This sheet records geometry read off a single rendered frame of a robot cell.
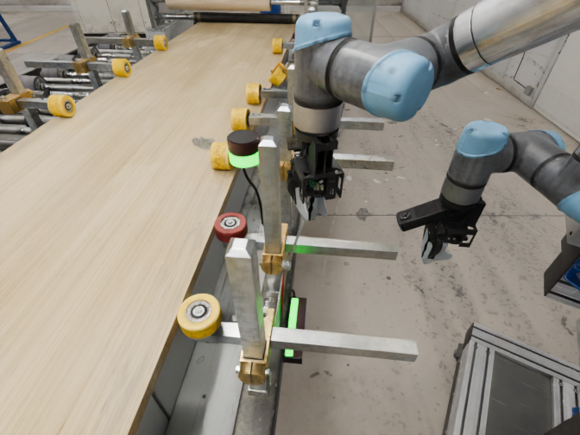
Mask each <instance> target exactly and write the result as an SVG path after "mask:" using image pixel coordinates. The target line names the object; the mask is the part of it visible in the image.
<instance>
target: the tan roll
mask: <svg viewBox="0 0 580 435"><path fill-rule="evenodd" d="M154 1H155V2H156V3H166V5H167V7H168V8H169V9H189V10H234V11H271V9H272V4H279V5H305V0H154Z"/></svg>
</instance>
